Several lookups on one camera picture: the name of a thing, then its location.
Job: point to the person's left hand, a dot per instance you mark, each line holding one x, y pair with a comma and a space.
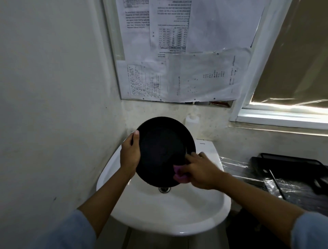
130, 156

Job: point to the person's right hand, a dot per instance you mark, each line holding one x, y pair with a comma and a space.
202, 171

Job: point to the person's right thumb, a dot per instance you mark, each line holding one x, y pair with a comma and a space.
185, 171

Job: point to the person's left thumb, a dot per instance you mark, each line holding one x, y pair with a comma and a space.
135, 138

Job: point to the purple sponge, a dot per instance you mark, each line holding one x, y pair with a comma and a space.
179, 175

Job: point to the black round plate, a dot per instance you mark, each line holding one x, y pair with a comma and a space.
164, 151

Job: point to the person's left forearm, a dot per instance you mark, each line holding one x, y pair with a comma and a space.
106, 198

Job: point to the person's right forearm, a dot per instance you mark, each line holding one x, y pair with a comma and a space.
261, 200

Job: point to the metal sink drain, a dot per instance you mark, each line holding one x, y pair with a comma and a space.
164, 189

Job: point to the white ceramic sink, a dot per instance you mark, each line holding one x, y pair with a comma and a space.
169, 205

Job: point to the white plastic bottle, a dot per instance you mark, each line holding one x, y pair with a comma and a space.
192, 119

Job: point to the paper sheet with form grid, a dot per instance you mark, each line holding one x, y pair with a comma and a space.
143, 80

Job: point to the wrinkled paper sheet sparse print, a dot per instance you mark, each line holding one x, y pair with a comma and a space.
207, 77

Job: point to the printed paper sheet with text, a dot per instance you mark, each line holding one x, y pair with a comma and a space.
133, 29

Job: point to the printed paper sheet with table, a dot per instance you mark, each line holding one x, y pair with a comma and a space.
170, 28

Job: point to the blank white paper sheet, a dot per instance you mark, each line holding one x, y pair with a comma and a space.
223, 24

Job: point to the beige roller blind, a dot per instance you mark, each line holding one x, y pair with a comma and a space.
294, 51

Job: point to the mirror with white frame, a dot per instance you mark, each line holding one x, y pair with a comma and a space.
179, 51

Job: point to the white window frame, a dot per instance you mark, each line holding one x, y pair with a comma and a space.
266, 77

